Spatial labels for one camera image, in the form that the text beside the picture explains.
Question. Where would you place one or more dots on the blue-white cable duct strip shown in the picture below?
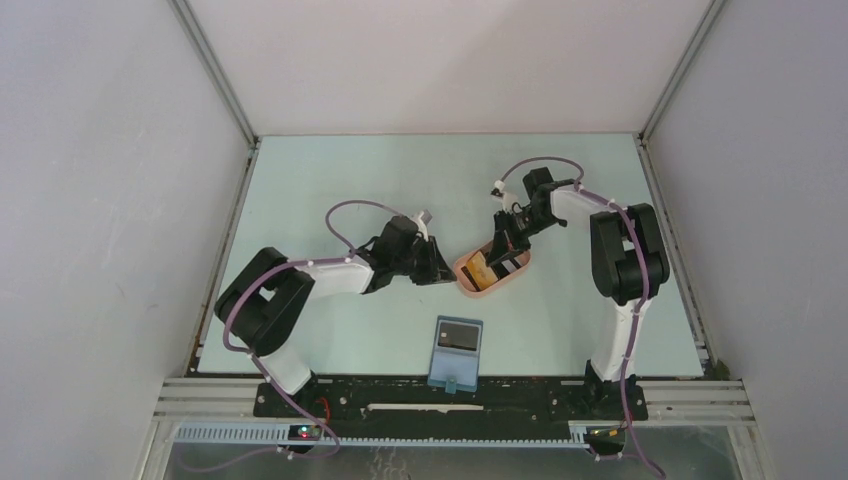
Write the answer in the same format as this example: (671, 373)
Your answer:
(284, 435)

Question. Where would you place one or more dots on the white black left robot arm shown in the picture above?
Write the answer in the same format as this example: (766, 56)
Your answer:
(262, 305)

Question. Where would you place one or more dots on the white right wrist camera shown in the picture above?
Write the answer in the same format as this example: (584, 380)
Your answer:
(507, 200)

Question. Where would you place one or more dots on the pink oval tray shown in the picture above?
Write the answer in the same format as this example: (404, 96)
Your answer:
(464, 284)

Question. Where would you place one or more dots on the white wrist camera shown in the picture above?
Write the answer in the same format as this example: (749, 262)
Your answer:
(421, 219)
(507, 200)

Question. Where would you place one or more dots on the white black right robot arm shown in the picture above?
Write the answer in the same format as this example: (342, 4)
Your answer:
(628, 259)

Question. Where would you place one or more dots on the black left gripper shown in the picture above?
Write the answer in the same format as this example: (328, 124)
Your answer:
(437, 271)

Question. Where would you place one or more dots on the aluminium frame rail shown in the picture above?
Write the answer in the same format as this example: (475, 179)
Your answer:
(668, 402)

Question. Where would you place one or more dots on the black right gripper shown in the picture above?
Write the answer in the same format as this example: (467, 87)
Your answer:
(503, 240)

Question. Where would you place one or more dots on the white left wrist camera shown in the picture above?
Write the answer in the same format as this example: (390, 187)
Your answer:
(421, 219)

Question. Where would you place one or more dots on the blue card holder wallet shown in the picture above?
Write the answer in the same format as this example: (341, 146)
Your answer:
(454, 370)

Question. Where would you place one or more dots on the gold credit card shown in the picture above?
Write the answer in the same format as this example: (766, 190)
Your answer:
(480, 275)

